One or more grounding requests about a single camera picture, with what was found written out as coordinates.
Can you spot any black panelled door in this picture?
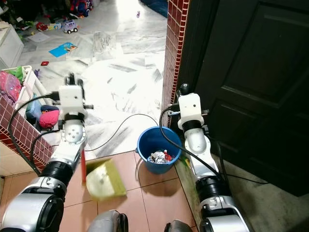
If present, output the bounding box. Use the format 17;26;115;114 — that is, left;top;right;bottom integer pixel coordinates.
176;0;309;197

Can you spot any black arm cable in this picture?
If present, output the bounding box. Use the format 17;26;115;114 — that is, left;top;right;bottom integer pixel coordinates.
7;93;62;175
159;105;227;179

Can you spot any crumpled silver rubbish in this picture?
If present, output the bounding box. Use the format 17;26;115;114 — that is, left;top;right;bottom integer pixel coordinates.
149;150;169;164

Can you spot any thin black floor cable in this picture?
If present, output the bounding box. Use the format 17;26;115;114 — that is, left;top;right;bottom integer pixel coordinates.
86;113;159;151

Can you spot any green broom with blue handle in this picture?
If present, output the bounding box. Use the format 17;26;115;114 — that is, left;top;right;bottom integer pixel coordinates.
180;155;194;171

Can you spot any white cabinet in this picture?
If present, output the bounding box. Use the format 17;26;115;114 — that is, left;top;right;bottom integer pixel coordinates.
0;25;25;69

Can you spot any silver robot leg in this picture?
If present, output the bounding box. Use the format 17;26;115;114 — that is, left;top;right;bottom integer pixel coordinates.
86;210;129;232
163;220;199;232

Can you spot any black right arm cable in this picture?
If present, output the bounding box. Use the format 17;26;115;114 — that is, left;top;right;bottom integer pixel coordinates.
159;105;227;179

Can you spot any dark blue floor mat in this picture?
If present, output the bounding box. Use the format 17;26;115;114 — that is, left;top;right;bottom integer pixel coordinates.
139;0;169;18

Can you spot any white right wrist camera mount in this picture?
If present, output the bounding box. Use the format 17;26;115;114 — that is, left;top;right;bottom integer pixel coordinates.
174;92;205;130

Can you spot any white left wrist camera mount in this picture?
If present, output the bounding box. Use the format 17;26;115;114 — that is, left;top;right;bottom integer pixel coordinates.
58;86;88;120

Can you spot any silver right robot leg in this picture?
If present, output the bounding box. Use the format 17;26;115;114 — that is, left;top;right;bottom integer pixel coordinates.
163;220;199;232

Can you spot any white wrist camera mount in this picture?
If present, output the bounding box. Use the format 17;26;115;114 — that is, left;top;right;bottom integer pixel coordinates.
58;86;88;120
174;92;205;130

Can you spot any white purple toy car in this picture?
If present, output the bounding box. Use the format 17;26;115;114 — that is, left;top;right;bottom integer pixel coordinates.
62;20;79;34

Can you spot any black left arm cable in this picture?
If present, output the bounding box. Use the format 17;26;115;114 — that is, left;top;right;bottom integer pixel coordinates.
7;93;62;175

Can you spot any red blue toy heap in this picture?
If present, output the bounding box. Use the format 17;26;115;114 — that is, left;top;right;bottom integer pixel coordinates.
69;0;95;17

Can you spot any pink red cloth bundle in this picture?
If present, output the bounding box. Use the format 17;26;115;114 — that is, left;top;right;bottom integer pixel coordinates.
38;109;62;131

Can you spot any white plastic basket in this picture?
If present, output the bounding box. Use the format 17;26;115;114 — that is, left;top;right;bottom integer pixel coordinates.
6;65;73;131

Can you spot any blue plastic bucket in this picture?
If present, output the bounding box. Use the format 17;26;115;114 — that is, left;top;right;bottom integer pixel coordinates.
136;126;183;174

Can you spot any blue picture book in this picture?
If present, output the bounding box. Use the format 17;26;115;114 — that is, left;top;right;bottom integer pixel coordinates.
48;42;78;58

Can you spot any pink patterned bag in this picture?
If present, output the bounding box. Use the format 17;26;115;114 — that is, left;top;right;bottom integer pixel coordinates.
0;71;23;103

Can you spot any yellow dustpan with red handle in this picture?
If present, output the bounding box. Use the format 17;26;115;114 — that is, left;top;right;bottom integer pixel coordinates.
81;149;127;202

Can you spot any silver left robot leg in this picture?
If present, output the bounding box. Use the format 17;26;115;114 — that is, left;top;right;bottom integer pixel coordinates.
86;210;129;232

